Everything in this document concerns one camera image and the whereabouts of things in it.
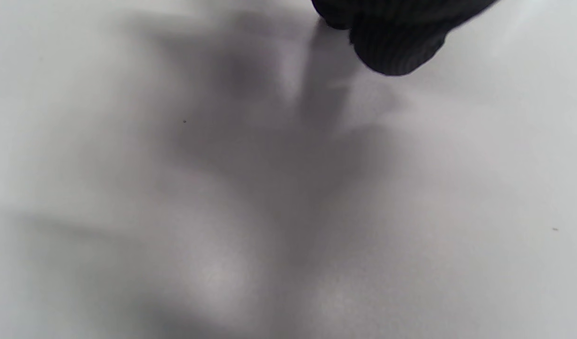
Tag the person's left hand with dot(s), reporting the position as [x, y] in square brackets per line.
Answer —
[396, 33]

